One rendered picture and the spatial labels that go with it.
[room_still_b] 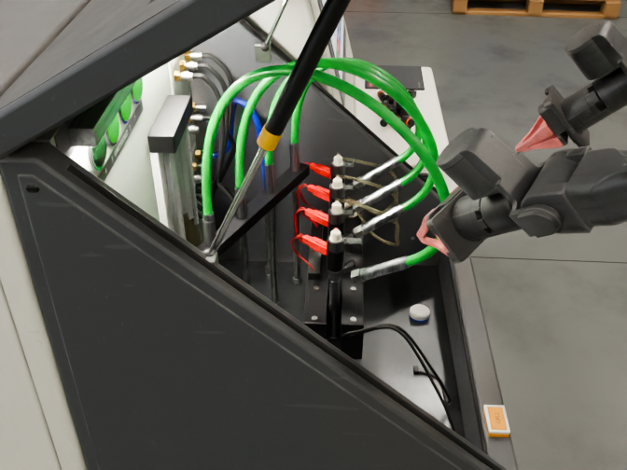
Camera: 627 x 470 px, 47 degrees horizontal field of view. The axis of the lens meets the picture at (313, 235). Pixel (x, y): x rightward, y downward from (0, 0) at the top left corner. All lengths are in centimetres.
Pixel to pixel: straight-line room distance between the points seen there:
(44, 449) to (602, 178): 74
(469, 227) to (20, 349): 54
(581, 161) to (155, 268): 44
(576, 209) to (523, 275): 223
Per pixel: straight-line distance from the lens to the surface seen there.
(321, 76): 92
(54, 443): 101
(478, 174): 80
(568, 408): 250
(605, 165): 73
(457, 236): 89
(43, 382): 92
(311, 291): 125
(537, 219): 76
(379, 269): 102
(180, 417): 92
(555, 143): 118
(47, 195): 74
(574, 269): 307
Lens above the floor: 178
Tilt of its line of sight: 35 degrees down
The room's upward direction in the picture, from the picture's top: straight up
